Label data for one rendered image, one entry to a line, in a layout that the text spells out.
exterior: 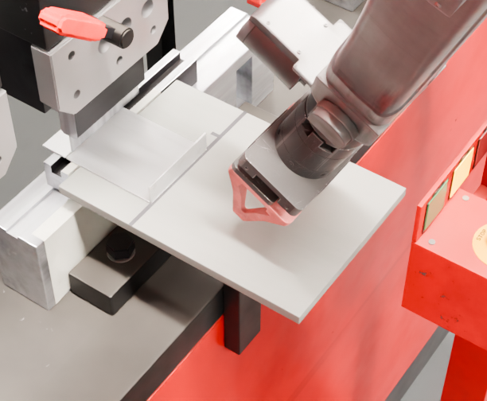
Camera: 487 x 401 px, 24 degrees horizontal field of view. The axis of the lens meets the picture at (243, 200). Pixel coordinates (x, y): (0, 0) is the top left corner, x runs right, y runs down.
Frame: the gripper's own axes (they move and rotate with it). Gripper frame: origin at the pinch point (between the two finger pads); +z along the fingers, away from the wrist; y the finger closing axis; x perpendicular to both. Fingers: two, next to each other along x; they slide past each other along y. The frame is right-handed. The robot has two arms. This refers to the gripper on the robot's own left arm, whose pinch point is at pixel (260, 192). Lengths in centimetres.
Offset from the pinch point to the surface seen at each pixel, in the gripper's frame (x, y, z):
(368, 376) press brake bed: 33, -37, 68
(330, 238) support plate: 7.2, -1.2, -0.8
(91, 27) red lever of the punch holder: -18.1, 7.8, -10.9
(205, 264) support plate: 1.0, 7.6, 2.7
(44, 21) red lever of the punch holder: -20.4, 11.1, -11.9
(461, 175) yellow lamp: 15.5, -33.1, 16.3
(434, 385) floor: 48, -60, 90
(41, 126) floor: -43, -70, 140
